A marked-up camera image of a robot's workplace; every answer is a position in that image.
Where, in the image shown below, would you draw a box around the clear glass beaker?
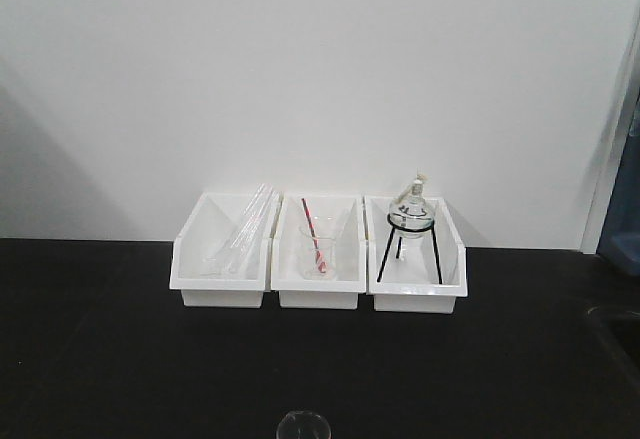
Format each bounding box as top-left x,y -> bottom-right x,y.
275,411 -> 332,439

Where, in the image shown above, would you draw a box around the small beaker in bin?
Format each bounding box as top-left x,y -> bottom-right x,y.
296,223 -> 336,280

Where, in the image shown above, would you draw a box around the clear glass funnel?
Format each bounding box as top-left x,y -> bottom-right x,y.
311,216 -> 338,240

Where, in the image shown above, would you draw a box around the middle white storage bin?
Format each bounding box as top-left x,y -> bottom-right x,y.
270,194 -> 367,310

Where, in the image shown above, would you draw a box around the white storage bin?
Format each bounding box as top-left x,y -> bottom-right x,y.
364,196 -> 468,314
270,194 -> 367,310
169,192 -> 281,308

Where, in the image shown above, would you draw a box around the clear glass tubes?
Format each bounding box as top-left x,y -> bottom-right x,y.
201,183 -> 275,276

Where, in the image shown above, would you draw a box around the glass alcohol lamp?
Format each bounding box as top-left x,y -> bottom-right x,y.
388,173 -> 435,239

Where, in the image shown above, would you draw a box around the left white storage bin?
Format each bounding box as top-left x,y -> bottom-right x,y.
169,192 -> 281,308

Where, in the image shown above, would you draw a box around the right white storage bin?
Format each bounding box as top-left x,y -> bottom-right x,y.
364,196 -> 468,314

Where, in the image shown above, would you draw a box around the black wire tripod stand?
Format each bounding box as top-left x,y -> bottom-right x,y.
376,213 -> 443,285

